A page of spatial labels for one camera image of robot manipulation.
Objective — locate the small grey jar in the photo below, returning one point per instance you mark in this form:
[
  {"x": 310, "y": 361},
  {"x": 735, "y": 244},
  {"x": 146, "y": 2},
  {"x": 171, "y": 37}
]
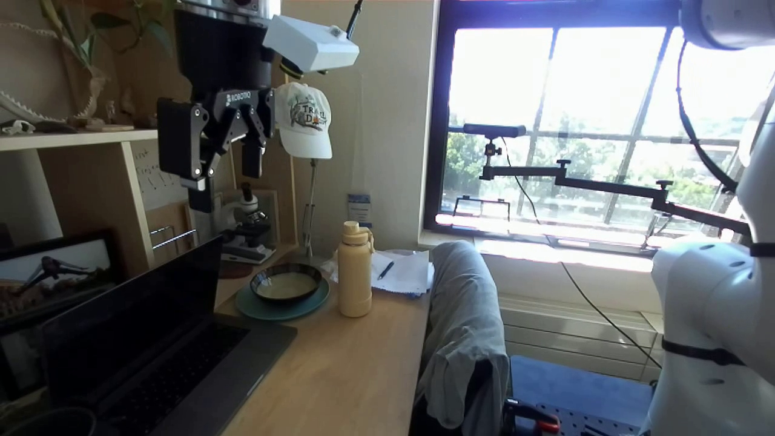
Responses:
[{"x": 359, "y": 210}]

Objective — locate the blue floor mat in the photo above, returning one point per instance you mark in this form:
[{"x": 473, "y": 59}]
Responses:
[{"x": 581, "y": 395}]

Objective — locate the white paper sheets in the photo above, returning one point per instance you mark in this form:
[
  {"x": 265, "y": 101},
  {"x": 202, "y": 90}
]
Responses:
[{"x": 408, "y": 269}]

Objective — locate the black framed picture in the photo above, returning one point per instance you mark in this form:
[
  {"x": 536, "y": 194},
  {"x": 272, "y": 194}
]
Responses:
[{"x": 56, "y": 274}]

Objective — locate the white baseball cap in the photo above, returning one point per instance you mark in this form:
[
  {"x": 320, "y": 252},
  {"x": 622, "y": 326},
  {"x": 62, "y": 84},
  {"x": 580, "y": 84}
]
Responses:
[{"x": 302, "y": 118}]

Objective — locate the black microscope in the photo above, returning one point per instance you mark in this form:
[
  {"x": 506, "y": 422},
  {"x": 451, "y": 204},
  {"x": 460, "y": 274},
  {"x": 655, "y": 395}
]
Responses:
[{"x": 245, "y": 221}]

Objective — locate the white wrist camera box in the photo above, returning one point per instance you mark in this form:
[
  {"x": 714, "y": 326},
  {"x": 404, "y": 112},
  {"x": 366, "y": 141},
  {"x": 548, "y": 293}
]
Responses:
[{"x": 310, "y": 43}]

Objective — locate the white radiator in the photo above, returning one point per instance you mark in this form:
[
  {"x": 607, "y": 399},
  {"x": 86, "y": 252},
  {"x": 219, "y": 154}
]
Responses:
[{"x": 565, "y": 330}]

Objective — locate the gray clothed person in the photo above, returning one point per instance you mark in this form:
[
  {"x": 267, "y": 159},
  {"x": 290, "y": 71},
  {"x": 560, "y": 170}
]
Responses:
[{"x": 462, "y": 324}]

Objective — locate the blue pen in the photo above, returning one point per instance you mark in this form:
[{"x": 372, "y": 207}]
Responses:
[{"x": 386, "y": 269}]

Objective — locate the dark grey laptop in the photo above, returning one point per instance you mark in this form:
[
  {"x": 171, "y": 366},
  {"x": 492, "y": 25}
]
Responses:
[{"x": 146, "y": 341}]

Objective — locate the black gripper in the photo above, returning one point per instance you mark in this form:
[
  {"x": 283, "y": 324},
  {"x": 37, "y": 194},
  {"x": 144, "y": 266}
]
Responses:
[{"x": 221, "y": 49}]

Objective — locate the wooden shelf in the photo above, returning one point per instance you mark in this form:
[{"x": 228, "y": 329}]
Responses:
[{"x": 87, "y": 160}]

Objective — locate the dark bowl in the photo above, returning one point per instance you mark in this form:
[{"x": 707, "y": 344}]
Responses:
[{"x": 283, "y": 285}]

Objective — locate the potted plant with dry branches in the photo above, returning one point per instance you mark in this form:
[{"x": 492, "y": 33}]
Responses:
[{"x": 72, "y": 63}]

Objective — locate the green plate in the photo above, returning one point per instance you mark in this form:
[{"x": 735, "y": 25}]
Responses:
[{"x": 310, "y": 307}]

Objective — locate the dark window frame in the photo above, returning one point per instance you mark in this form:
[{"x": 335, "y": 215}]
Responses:
[{"x": 437, "y": 121}]

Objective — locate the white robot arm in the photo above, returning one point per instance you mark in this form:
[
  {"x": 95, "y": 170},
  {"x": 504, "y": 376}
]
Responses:
[{"x": 709, "y": 307}]

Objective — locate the black stereo camera bar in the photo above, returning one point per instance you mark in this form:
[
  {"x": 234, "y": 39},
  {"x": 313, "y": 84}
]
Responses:
[{"x": 488, "y": 129}]

